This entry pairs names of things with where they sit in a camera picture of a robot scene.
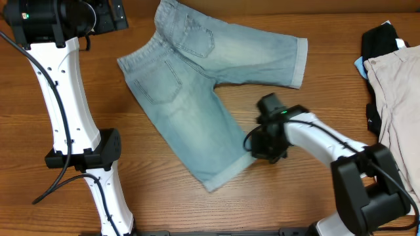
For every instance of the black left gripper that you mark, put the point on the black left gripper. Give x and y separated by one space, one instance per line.
107 17

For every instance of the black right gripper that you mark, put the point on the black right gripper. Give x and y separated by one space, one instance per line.
260 152

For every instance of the light blue denim shorts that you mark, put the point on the light blue denim shorts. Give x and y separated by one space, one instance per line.
173 78

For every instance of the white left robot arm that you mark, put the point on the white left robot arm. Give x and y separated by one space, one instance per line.
47 33

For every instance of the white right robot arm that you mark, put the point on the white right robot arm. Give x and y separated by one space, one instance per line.
367 187

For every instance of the light blue garment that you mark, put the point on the light blue garment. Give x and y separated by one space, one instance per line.
360 67

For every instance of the beige trousers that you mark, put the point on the beige trousers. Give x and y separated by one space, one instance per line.
394 78

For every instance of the black folded garment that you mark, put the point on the black folded garment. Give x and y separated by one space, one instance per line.
377 42

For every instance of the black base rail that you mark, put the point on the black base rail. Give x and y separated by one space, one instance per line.
223 232

